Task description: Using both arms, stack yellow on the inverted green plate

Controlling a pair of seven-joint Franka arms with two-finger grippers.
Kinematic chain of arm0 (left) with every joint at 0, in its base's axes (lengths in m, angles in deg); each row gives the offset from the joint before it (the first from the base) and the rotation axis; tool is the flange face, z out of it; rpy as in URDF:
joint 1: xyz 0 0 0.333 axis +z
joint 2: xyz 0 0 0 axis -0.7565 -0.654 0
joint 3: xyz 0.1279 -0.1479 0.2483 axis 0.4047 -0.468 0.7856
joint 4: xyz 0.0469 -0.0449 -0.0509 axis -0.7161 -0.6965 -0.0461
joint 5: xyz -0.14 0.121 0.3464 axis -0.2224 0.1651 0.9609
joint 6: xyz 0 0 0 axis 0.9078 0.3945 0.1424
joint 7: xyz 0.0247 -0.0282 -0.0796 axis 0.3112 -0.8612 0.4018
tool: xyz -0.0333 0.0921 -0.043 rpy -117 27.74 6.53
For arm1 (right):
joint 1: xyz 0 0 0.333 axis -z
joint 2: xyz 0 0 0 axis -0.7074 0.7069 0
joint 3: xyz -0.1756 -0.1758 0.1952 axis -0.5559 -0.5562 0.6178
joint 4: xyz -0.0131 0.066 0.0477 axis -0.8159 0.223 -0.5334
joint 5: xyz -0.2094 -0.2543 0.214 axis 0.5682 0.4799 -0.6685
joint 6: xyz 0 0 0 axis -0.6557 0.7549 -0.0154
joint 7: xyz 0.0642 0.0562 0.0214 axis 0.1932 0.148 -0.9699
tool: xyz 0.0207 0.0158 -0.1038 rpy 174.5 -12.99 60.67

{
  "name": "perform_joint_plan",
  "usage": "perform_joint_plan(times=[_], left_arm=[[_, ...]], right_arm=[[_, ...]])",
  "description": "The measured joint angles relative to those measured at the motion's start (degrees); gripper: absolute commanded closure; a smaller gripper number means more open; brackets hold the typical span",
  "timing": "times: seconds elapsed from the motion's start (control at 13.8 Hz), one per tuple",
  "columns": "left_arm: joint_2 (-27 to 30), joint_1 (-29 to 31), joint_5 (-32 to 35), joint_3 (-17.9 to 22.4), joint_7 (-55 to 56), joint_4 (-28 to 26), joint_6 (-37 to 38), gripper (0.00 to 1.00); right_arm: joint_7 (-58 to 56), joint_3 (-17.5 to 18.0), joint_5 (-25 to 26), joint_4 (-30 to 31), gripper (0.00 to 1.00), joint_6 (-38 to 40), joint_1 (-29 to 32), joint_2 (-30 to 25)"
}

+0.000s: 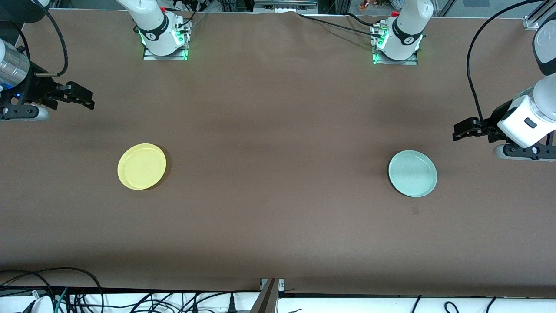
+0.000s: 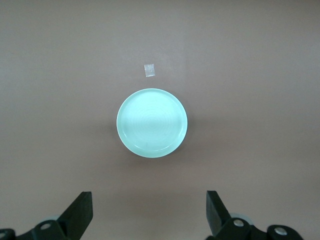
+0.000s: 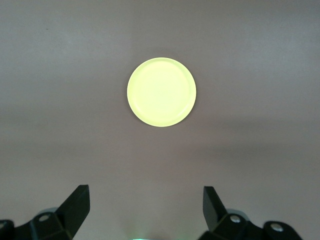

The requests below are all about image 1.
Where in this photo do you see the long black table cable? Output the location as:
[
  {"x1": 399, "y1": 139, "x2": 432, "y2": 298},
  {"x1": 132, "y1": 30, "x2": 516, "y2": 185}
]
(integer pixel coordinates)
[{"x1": 297, "y1": 12, "x2": 383, "y2": 39}]

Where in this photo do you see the large black cable loop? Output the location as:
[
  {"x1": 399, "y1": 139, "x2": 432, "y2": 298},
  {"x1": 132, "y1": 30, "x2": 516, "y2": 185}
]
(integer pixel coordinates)
[{"x1": 0, "y1": 266, "x2": 105, "y2": 313}]

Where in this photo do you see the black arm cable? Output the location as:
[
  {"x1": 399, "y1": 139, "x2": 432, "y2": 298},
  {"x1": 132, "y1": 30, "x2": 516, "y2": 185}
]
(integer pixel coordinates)
[
  {"x1": 37, "y1": 5, "x2": 69, "y2": 78},
  {"x1": 467, "y1": 0, "x2": 547, "y2": 131}
]

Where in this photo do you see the pale green plate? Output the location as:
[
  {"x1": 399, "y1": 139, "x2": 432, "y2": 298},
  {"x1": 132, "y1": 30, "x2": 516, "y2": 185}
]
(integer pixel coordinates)
[{"x1": 388, "y1": 150, "x2": 438, "y2": 198}]

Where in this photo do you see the short black table cable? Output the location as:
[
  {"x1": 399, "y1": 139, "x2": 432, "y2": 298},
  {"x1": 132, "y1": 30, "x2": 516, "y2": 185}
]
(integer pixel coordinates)
[{"x1": 345, "y1": 12, "x2": 389, "y2": 28}]

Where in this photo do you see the brown table cover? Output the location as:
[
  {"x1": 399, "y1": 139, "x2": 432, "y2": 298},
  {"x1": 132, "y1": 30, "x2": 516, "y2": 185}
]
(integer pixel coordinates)
[{"x1": 0, "y1": 9, "x2": 556, "y2": 299}]

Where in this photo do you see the black table edge rail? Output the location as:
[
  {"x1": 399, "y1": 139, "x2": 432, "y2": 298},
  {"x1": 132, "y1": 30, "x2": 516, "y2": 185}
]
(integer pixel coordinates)
[{"x1": 0, "y1": 285, "x2": 262, "y2": 295}]

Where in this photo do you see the teal cable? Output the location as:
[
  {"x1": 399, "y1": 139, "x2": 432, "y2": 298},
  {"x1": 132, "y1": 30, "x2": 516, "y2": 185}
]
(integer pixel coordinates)
[{"x1": 54, "y1": 287, "x2": 69, "y2": 313}]

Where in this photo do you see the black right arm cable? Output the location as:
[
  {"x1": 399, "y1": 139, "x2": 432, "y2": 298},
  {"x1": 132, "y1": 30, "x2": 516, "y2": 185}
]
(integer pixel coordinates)
[{"x1": 37, "y1": 5, "x2": 69, "y2": 78}]

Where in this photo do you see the grey metal box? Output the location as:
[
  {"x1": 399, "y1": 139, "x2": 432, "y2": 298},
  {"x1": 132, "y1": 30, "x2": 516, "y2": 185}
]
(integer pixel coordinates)
[{"x1": 253, "y1": 0, "x2": 318, "y2": 13}]

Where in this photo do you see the aluminium corner profile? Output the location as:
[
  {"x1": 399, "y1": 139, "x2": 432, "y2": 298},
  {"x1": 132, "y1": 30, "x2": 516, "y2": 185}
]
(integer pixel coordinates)
[{"x1": 523, "y1": 0, "x2": 556, "y2": 31}]

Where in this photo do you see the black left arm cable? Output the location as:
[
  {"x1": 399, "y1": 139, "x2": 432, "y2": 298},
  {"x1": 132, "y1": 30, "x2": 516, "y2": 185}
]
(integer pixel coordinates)
[{"x1": 467, "y1": 0, "x2": 547, "y2": 131}]

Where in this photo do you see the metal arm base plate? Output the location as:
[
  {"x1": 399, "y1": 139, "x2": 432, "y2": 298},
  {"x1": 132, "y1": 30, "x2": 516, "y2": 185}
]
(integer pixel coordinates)
[
  {"x1": 372, "y1": 24, "x2": 419, "y2": 66},
  {"x1": 142, "y1": 20, "x2": 189, "y2": 61}
]

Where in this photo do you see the yellow plate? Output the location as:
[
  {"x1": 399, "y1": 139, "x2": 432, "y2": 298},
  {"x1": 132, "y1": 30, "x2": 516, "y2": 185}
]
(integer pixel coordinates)
[{"x1": 117, "y1": 143, "x2": 167, "y2": 190}]

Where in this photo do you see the aluminium frame post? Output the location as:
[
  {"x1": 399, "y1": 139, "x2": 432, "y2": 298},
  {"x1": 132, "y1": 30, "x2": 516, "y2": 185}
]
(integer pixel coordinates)
[{"x1": 251, "y1": 278, "x2": 285, "y2": 313}]

